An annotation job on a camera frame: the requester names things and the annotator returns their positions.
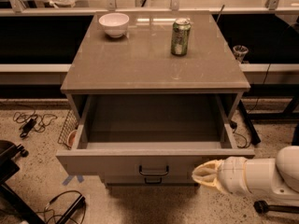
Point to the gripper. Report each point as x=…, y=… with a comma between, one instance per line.
x=233, y=174

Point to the grey top drawer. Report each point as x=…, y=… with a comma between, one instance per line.
x=117, y=133

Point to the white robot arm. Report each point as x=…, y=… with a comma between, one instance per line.
x=275, y=178

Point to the grey cabinet with glossy top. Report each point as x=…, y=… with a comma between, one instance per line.
x=141, y=63

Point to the black table leg bar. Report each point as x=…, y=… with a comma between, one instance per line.
x=255, y=139

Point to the black chair caster leg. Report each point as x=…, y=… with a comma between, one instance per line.
x=263, y=207

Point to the clear glass cup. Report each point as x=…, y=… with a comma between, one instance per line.
x=240, y=52

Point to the green soda can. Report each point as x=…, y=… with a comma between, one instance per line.
x=180, y=36

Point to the white ceramic bowl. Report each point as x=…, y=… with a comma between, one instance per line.
x=114, y=24

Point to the lower drawer handle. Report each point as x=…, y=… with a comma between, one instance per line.
x=154, y=181

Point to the black metal drawer handle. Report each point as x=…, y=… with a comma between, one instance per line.
x=155, y=173

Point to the black floor stand with cables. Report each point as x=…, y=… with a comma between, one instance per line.
x=68, y=207

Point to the wire mesh basket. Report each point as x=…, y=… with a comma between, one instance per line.
x=70, y=125

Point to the black power adapter with cable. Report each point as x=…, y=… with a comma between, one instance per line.
x=31, y=121

